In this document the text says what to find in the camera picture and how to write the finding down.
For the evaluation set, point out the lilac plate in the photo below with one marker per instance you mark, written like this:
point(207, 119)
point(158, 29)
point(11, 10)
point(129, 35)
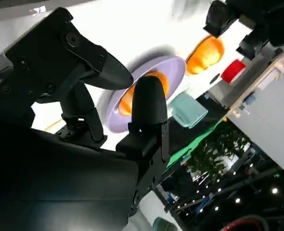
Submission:
point(171, 69)

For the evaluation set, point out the pale green mug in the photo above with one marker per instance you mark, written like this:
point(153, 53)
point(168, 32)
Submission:
point(189, 108)

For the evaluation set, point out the grey machine cabinet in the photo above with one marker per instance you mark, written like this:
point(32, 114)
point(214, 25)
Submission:
point(264, 115)

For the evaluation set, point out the black round table grommet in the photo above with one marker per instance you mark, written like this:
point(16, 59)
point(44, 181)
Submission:
point(215, 79)

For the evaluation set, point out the red block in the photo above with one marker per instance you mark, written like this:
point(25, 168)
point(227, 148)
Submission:
point(233, 71)

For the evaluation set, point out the orange and white bread roll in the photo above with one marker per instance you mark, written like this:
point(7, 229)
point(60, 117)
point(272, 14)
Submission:
point(125, 102)
point(204, 57)

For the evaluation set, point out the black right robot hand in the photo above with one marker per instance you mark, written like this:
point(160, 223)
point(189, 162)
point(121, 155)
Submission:
point(48, 168)

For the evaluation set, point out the teal round container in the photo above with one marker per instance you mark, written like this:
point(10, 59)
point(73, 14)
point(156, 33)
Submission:
point(163, 225)

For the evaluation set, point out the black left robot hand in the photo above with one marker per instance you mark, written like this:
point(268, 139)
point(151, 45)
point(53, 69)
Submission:
point(264, 19)

